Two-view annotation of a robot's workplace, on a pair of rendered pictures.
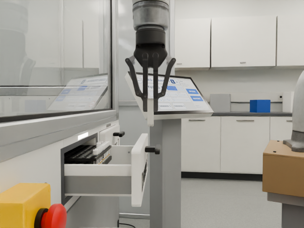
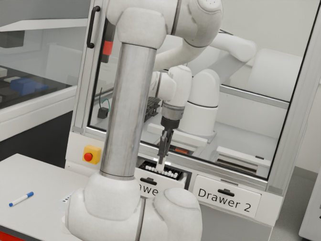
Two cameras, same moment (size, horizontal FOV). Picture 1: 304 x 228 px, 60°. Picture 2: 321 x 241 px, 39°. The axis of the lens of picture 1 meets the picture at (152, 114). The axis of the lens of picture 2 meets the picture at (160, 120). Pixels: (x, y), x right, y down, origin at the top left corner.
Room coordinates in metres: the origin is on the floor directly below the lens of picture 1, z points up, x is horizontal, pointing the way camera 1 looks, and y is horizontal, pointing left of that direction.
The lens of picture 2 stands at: (0.97, -1.75, 1.69)
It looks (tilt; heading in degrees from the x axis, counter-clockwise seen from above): 16 degrees down; 101
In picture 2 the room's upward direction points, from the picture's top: 12 degrees clockwise
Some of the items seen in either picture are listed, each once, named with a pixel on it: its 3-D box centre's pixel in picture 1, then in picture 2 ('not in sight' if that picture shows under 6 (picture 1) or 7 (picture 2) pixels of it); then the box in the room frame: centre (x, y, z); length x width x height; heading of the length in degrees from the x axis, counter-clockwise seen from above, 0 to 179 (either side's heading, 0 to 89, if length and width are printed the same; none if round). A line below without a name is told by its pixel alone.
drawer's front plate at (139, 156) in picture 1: (141, 162); (149, 185); (0.63, 0.03, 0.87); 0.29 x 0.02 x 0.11; 178
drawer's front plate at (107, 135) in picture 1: (111, 142); (225, 196); (0.95, 0.15, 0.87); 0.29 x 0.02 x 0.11; 178
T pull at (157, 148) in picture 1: (152, 149); (149, 180); (0.63, 0.00, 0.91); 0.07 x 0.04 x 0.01; 178
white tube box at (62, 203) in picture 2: not in sight; (75, 202); (0.38, -0.14, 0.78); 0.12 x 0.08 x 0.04; 86
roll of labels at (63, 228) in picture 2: not in sight; (69, 224); (0.43, -0.31, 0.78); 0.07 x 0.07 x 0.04
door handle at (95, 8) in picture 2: not in sight; (92, 27); (0.21, 0.16, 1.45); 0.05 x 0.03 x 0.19; 88
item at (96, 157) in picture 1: (101, 152); (157, 172); (0.64, 0.12, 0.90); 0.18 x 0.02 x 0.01; 178
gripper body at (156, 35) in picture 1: (150, 49); (168, 127); (0.66, 0.00, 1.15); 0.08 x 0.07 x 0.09; 88
